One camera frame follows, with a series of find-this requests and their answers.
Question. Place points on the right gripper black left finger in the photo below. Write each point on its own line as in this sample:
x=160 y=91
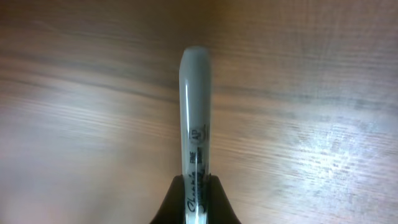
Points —
x=172 y=209

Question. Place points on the grey black permanent marker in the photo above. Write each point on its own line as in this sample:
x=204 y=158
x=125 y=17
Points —
x=194 y=91

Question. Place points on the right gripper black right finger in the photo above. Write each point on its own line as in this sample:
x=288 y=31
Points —
x=220 y=210

